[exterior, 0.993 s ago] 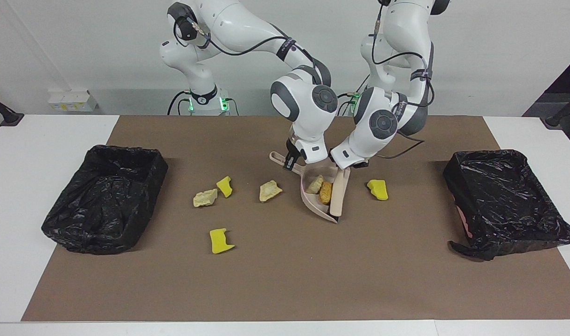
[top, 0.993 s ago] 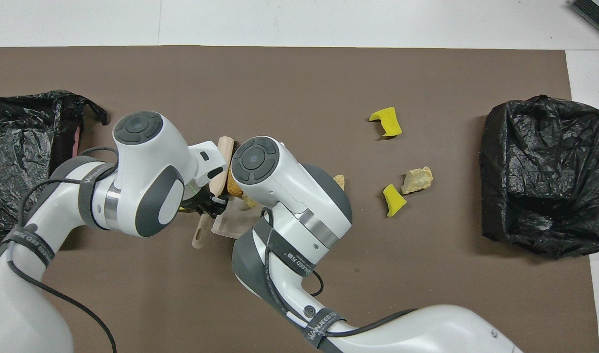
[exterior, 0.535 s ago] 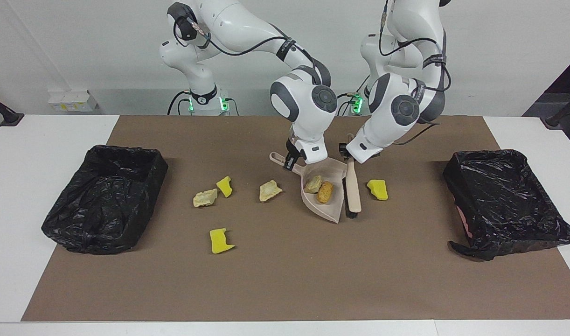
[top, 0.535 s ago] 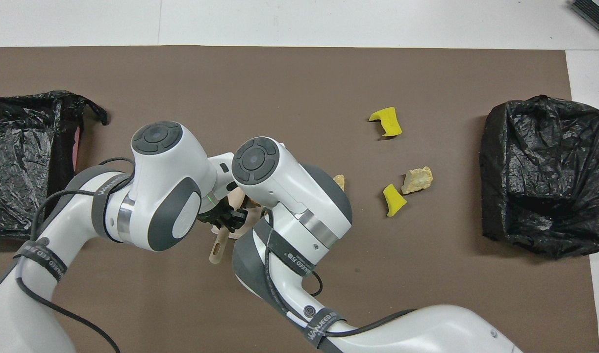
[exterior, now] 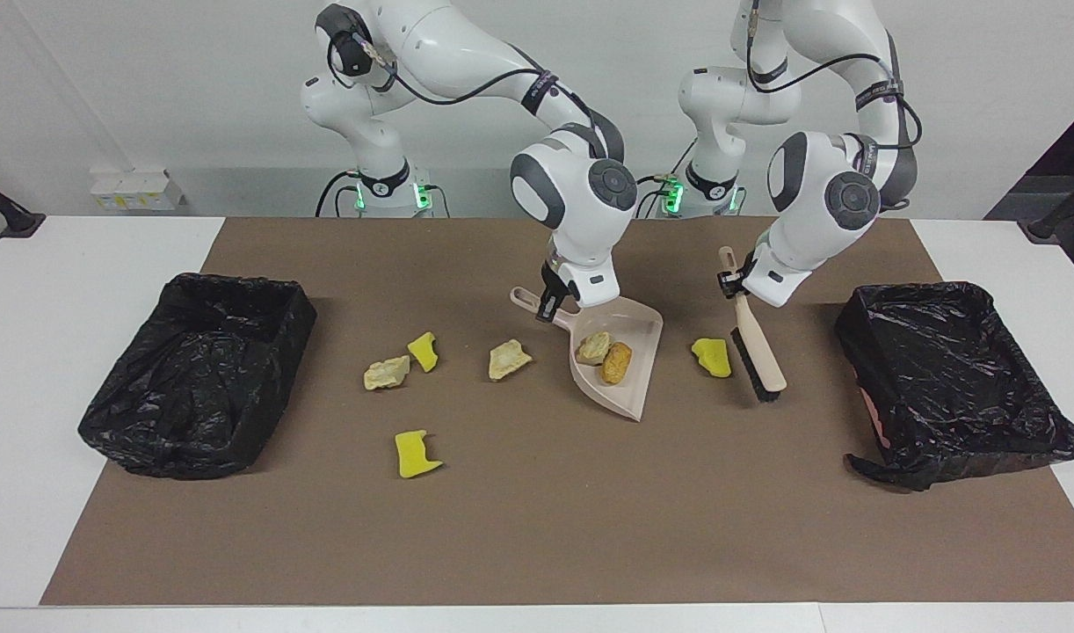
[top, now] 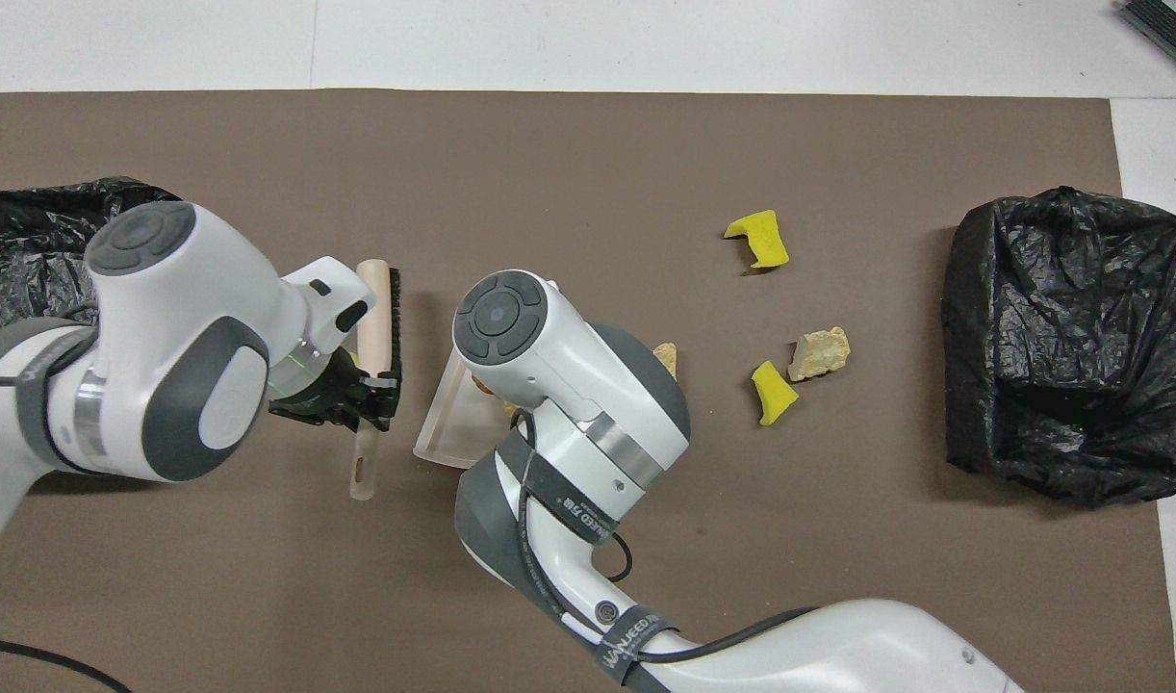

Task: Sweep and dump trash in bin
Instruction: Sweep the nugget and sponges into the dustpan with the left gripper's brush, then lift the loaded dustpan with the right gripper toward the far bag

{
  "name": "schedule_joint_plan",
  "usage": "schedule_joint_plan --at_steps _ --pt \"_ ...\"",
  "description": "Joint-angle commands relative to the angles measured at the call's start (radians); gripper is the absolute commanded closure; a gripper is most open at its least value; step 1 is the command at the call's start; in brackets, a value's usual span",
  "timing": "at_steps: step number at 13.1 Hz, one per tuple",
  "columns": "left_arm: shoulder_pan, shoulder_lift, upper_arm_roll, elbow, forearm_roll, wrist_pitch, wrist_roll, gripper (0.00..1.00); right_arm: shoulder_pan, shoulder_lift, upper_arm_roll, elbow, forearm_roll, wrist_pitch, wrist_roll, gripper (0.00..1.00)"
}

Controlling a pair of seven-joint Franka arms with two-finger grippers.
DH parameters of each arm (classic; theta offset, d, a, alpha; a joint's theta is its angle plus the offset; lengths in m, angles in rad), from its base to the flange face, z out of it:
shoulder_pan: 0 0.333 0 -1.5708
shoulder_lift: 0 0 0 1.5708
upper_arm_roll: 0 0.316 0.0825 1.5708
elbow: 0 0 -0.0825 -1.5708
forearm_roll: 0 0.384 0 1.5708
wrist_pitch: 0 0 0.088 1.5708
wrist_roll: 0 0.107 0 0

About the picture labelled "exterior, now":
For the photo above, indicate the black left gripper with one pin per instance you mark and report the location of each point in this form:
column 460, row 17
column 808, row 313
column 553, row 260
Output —
column 746, row 272

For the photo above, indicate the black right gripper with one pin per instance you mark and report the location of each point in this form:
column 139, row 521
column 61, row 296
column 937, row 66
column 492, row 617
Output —
column 559, row 281

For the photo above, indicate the beige foam chunk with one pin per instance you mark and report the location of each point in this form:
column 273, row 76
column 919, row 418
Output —
column 386, row 374
column 594, row 346
column 508, row 360

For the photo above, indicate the yellow sponge wedge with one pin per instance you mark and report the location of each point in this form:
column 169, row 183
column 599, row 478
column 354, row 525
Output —
column 711, row 357

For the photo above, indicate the beige hand brush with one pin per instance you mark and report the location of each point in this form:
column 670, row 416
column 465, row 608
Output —
column 761, row 352

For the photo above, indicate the orange-brown sponge chunk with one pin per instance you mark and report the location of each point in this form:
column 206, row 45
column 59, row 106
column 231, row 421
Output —
column 616, row 363

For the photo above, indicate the beige plastic dustpan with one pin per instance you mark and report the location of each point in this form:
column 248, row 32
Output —
column 632, row 396

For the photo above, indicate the small yellow sponge piece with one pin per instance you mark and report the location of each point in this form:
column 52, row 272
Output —
column 424, row 352

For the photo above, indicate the notched yellow sponge piece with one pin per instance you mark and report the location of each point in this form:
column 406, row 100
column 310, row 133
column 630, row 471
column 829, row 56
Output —
column 411, row 457

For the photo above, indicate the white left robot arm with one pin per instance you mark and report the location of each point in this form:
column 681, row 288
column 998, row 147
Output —
column 818, row 202

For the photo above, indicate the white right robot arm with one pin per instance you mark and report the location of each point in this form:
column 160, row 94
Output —
column 581, row 202

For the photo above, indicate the black bag lined pink bin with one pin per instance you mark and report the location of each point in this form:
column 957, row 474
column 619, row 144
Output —
column 950, row 378

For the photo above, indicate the brown table mat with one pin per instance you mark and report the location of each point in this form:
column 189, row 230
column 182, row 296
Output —
column 537, row 545

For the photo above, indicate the dark background equipment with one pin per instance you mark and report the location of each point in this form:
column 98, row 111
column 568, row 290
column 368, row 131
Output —
column 1073, row 149

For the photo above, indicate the white power strip box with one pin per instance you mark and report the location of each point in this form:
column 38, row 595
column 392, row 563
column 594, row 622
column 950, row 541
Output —
column 137, row 191

